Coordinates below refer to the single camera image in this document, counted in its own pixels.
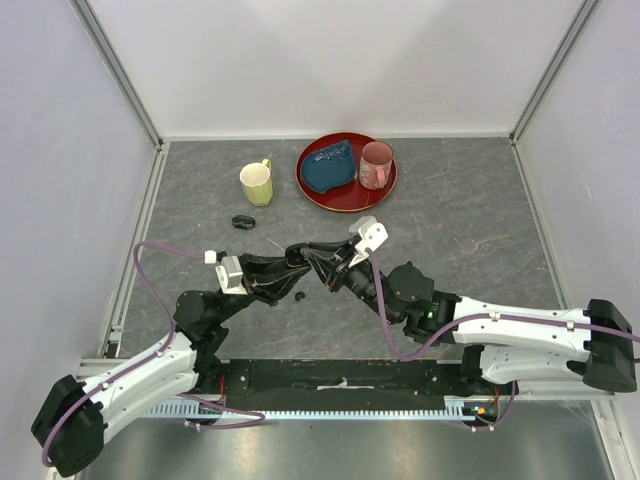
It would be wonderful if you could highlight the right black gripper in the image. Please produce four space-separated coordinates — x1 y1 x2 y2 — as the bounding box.
301 238 398 325

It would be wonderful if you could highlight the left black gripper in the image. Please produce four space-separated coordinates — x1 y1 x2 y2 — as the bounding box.
213 252 311 325

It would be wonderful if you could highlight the black glossy charging case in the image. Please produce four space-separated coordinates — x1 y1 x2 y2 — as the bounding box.
285 243 308 268

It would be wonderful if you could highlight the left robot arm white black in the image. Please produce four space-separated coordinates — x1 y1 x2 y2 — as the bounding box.
31 248 311 477

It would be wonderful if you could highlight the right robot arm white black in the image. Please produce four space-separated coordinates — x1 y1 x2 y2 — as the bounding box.
301 243 639 394

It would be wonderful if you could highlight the black oval charging case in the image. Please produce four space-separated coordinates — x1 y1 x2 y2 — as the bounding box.
231 215 256 230

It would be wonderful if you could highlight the red round tray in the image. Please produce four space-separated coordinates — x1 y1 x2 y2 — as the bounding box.
296 132 397 213

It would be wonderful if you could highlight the blue leaf-shaped dish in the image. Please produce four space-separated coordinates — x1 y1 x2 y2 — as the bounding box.
300 140 357 194

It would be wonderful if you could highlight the yellow-green mug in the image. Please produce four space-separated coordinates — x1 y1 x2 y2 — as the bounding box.
239 159 273 207

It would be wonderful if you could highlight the pink patterned mug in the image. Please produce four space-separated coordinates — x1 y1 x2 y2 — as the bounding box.
358 141 393 190

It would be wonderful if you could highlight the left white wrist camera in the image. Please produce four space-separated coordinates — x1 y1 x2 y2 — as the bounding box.
204 250 248 295

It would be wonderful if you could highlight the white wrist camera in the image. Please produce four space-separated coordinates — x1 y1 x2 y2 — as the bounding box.
348 216 389 268
204 250 248 295

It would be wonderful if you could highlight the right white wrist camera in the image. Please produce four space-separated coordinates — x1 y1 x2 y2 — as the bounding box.
348 216 389 268

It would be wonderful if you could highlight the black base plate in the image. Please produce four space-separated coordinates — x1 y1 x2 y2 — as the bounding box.
212 359 513 412

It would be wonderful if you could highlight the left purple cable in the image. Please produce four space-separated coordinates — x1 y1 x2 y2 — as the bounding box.
40 240 206 467

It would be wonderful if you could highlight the slotted cable duct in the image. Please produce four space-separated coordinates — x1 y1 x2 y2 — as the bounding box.
143 397 498 422

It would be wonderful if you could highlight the left aluminium frame post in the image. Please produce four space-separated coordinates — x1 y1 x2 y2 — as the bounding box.
69 0 164 149

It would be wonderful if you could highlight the aluminium frame post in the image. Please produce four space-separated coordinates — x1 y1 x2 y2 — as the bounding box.
69 0 164 149
509 0 601 146

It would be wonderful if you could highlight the right aluminium frame post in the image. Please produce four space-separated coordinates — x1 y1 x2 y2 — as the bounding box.
509 0 601 146

